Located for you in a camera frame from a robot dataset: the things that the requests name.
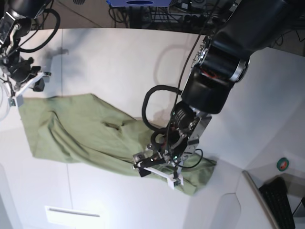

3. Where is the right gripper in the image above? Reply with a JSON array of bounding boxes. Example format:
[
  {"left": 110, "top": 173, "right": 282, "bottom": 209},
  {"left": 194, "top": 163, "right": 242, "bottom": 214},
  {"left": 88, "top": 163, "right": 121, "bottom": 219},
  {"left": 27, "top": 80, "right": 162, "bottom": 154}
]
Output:
[{"left": 2, "top": 58, "right": 51, "bottom": 95}]

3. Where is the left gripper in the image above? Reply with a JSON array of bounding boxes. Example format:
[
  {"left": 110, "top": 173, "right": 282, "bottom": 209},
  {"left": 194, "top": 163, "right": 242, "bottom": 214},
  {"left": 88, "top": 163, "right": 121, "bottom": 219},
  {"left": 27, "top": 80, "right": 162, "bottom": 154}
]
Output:
[{"left": 132, "top": 130, "right": 199, "bottom": 180}]

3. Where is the green t-shirt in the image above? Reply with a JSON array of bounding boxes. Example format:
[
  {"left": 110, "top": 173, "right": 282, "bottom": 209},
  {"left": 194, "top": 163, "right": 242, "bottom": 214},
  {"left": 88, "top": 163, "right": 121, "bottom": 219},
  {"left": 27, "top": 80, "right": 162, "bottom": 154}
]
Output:
[{"left": 18, "top": 93, "right": 217, "bottom": 197}]

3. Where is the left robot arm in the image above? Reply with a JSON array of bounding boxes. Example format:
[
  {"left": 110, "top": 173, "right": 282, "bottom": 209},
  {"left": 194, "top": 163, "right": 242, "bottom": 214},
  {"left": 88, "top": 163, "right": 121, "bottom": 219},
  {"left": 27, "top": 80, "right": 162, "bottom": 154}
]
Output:
[{"left": 133, "top": 0, "right": 305, "bottom": 184}]

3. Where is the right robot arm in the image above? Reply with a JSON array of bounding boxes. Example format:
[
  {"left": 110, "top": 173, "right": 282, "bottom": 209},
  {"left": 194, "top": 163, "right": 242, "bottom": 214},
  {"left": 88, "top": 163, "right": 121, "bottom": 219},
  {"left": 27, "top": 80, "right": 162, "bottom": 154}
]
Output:
[{"left": 0, "top": 0, "right": 61, "bottom": 98}]

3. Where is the white table slot plate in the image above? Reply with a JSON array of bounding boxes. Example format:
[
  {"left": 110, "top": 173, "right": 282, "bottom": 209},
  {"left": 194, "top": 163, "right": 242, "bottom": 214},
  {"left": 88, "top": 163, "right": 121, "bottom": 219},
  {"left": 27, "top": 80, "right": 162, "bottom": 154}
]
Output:
[{"left": 45, "top": 206, "right": 105, "bottom": 229}]

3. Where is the grey laptop edge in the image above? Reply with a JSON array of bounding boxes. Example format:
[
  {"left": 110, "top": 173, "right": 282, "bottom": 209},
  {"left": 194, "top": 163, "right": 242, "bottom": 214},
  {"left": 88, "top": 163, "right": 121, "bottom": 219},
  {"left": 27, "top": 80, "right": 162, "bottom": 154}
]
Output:
[{"left": 242, "top": 170, "right": 279, "bottom": 229}]

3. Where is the black keyboard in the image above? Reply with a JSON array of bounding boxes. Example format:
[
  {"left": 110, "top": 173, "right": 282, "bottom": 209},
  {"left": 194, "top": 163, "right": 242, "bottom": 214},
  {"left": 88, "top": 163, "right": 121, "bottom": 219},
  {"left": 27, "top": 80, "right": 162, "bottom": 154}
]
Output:
[{"left": 259, "top": 177, "right": 295, "bottom": 229}]

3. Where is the green tape roll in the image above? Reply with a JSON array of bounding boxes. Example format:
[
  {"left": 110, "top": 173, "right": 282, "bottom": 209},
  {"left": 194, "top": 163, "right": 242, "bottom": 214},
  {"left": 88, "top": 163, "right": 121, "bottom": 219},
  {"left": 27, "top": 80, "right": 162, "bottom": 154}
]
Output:
[{"left": 276, "top": 157, "right": 289, "bottom": 172}]

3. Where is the black power strip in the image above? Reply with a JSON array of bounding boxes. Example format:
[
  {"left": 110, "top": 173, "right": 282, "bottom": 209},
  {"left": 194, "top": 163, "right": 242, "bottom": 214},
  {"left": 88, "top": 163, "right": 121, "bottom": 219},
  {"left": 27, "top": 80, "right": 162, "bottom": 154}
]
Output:
[{"left": 183, "top": 15, "right": 207, "bottom": 27}]

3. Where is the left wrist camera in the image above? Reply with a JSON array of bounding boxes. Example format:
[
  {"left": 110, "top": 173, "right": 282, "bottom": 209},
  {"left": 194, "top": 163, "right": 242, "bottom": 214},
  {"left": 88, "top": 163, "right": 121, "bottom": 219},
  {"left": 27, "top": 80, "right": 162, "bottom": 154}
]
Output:
[{"left": 167, "top": 175, "right": 184, "bottom": 189}]

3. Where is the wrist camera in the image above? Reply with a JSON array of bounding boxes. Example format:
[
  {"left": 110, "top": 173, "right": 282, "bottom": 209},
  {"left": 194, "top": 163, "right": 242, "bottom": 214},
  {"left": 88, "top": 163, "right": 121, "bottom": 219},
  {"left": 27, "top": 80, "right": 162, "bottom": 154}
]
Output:
[
  {"left": 8, "top": 95, "right": 24, "bottom": 107},
  {"left": 167, "top": 175, "right": 184, "bottom": 189}
]

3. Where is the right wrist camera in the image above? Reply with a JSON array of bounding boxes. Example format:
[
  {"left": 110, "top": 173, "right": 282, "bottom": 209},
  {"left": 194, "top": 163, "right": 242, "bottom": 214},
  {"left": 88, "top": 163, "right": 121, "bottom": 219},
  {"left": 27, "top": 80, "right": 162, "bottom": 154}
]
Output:
[{"left": 8, "top": 95, "right": 24, "bottom": 107}]

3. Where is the white cable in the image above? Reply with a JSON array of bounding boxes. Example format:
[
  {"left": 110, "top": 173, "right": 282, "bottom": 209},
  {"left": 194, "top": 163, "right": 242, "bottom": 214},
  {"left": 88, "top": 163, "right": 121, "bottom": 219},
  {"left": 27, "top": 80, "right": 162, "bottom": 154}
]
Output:
[{"left": 0, "top": 81, "right": 12, "bottom": 121}]

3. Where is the black floor cables right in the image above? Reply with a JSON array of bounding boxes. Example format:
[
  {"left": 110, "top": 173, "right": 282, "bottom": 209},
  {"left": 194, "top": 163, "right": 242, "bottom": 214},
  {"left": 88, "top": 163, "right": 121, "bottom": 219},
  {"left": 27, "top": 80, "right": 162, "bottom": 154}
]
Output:
[{"left": 274, "top": 23, "right": 305, "bottom": 48}]

